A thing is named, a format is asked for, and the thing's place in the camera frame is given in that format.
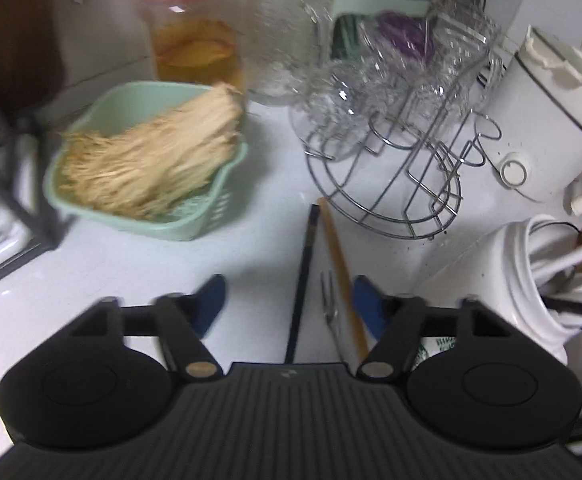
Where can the tall textured glass mug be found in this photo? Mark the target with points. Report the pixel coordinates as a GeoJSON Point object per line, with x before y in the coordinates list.
{"type": "Point", "coordinates": [466, 25]}

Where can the white electric cooking pot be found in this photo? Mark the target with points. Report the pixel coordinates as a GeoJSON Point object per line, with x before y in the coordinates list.
{"type": "Point", "coordinates": [536, 125]}

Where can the clear glass stirrer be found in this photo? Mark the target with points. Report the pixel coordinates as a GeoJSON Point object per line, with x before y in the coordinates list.
{"type": "Point", "coordinates": [330, 310]}

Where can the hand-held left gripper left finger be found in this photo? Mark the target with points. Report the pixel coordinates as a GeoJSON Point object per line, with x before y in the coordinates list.
{"type": "Point", "coordinates": [211, 300]}

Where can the purple-lid glass cup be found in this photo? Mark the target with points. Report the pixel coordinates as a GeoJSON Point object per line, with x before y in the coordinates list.
{"type": "Point", "coordinates": [401, 35]}

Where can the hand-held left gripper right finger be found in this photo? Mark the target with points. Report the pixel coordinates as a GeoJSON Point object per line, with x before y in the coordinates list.
{"type": "Point", "coordinates": [368, 305]}

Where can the green plastic basket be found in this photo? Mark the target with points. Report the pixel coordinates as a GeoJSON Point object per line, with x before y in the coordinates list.
{"type": "Point", "coordinates": [191, 220]}

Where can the brown wooden chopstick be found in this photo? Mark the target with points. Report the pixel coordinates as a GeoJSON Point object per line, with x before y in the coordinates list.
{"type": "Point", "coordinates": [338, 260]}

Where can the wooden cutting board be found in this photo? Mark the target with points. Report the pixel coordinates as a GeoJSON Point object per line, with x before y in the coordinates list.
{"type": "Point", "coordinates": [11, 35]}

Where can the black dish rack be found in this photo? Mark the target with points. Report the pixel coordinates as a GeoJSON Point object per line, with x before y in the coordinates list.
{"type": "Point", "coordinates": [31, 195]}

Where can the textured glass jar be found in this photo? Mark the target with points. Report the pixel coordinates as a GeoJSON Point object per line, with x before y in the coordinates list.
{"type": "Point", "coordinates": [281, 35]}

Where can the long white chopstick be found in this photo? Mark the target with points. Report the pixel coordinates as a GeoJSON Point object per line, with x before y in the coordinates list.
{"type": "Point", "coordinates": [571, 260]}

